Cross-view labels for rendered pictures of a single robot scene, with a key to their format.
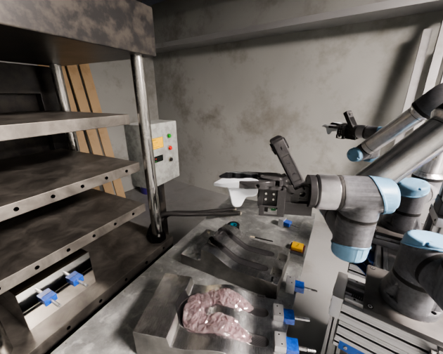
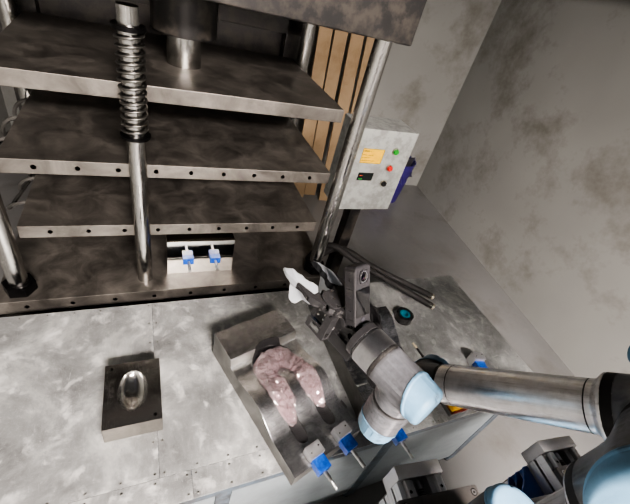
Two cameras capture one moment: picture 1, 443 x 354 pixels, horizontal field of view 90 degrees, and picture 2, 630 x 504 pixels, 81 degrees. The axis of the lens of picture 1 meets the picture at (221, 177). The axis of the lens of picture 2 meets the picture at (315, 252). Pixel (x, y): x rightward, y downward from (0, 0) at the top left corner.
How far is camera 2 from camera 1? 45 cm
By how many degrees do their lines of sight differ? 32
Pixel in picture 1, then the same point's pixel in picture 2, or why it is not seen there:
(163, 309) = (248, 337)
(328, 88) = not seen: outside the picture
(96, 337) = (198, 316)
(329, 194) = (360, 355)
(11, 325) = (160, 260)
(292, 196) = (342, 330)
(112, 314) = (221, 308)
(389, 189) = (415, 399)
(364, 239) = (376, 423)
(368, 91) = not seen: outside the picture
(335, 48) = not seen: outside the picture
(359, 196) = (384, 380)
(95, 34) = (327, 14)
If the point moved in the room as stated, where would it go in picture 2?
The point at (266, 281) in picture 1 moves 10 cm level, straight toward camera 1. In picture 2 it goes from (361, 397) to (337, 410)
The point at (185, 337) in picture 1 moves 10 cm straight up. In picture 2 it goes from (247, 372) to (250, 354)
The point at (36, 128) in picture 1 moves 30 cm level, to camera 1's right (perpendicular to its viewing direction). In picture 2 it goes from (234, 103) to (297, 141)
